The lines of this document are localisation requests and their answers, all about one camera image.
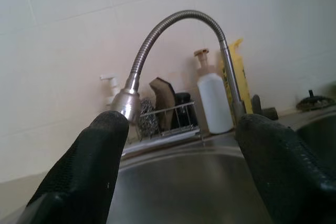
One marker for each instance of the small black block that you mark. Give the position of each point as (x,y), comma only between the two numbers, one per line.
(271,113)

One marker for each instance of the yellow plastic package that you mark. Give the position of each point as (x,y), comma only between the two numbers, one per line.
(241,77)

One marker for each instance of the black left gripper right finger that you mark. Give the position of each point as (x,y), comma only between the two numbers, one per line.
(283,171)

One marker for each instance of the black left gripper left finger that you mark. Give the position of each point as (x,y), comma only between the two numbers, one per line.
(84,171)

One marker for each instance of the steel gooseneck faucet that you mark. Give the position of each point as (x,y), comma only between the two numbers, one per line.
(183,13)

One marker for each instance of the black sponge block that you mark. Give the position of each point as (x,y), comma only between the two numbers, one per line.
(183,99)

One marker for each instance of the stainless steel sink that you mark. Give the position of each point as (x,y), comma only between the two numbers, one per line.
(183,182)

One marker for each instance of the white bottle with beige pump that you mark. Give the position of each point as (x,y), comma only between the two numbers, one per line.
(214,103)

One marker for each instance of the steel wool scrubber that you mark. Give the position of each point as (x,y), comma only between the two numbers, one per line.
(148,119)

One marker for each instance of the brown sponge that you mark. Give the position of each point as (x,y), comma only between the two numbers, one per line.
(164,95)

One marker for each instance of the black round sink strainer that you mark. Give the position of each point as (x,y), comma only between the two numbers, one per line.
(313,102)

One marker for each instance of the white pump dispenser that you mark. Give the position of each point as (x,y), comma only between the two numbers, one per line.
(113,87)

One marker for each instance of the dark grey upright knob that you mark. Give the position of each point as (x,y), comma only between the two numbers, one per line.
(256,104)

